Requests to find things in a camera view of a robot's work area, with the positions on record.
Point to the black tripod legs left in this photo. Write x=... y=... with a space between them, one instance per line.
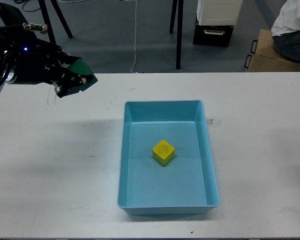
x=58 y=29

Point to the black tripod legs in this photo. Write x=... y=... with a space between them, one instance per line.
x=177 y=12
x=58 y=29

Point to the yellow wooden block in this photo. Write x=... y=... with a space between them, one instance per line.
x=163 y=152

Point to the light blue plastic box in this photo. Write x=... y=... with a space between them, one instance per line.
x=187 y=184

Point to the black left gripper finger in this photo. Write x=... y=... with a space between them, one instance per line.
x=60 y=84
x=65 y=58

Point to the cardboard box with handles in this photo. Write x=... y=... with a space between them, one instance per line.
x=263 y=56

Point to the green wooden block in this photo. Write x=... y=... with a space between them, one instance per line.
x=81 y=78

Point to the black tripod legs right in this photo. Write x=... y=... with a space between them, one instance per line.
x=177 y=12

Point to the seated person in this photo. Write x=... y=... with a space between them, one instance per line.
x=286 y=30

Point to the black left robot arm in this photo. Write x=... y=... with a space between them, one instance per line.
x=15 y=31

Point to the cream white appliance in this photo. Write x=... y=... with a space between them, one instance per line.
x=218 y=12

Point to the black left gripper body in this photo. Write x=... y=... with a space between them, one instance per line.
x=38 y=63

